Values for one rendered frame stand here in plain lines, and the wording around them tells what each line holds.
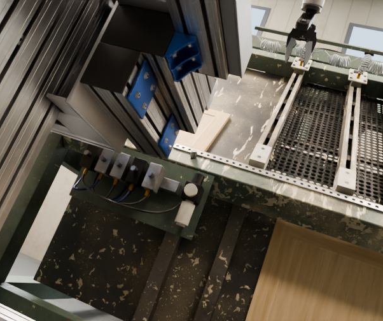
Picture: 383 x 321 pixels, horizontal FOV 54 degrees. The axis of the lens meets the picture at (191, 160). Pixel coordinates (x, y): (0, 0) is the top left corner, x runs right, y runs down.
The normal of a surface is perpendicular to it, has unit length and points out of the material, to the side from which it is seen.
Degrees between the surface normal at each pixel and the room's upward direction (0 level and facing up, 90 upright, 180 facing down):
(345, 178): 51
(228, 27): 180
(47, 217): 90
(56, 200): 90
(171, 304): 90
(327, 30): 90
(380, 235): 141
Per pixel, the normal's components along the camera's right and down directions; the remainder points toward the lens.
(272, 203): -0.37, 0.50
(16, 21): 0.92, 0.29
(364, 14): -0.17, -0.33
